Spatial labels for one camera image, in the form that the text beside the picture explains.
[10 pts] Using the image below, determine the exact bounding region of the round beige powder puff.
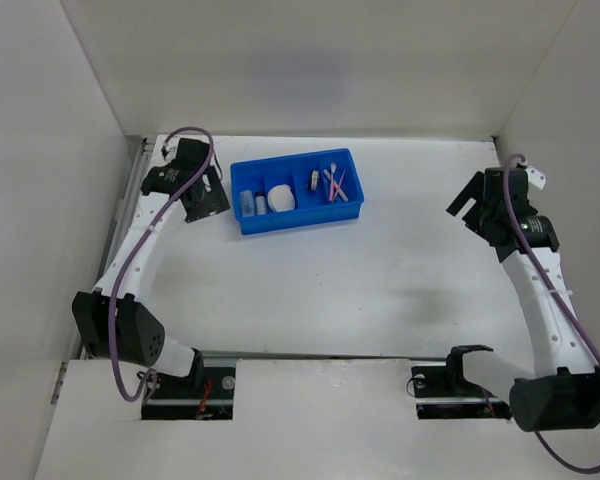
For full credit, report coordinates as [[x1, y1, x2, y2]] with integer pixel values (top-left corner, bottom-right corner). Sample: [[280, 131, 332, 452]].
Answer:
[[267, 184, 296, 213]]

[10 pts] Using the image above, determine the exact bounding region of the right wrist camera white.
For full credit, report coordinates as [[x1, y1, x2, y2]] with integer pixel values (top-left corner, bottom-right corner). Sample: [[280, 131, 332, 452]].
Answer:
[[525, 165, 547, 190]]

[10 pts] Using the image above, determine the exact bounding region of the clear small bottle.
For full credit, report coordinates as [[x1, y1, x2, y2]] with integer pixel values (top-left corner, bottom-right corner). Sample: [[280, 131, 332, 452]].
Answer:
[[239, 190, 255, 218]]

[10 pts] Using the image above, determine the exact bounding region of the aluminium rail left side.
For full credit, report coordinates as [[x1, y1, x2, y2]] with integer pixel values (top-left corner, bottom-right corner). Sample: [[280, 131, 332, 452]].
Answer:
[[77, 135, 155, 359]]

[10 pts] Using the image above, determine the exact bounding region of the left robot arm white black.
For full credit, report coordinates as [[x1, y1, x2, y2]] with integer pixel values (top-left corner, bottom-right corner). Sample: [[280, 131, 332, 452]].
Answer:
[[71, 138, 218, 397]]

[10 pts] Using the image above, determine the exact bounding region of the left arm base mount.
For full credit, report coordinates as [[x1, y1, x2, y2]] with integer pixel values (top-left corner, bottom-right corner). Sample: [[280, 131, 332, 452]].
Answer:
[[141, 357, 237, 421]]

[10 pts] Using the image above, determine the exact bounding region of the blue plastic divided tray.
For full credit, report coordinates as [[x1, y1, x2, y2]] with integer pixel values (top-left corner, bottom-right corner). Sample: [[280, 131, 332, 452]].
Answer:
[[230, 148, 364, 235]]

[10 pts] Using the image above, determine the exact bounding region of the small bottle black cap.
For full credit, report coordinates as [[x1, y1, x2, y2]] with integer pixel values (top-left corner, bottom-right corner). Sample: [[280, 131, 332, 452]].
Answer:
[[255, 191, 268, 216]]

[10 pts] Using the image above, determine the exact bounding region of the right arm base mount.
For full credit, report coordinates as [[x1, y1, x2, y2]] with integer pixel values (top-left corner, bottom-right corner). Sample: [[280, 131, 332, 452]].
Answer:
[[406, 361, 512, 421]]

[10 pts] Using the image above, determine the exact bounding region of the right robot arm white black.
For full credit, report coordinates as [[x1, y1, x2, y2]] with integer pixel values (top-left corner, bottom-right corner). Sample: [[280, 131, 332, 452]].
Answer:
[[443, 167, 600, 432]]

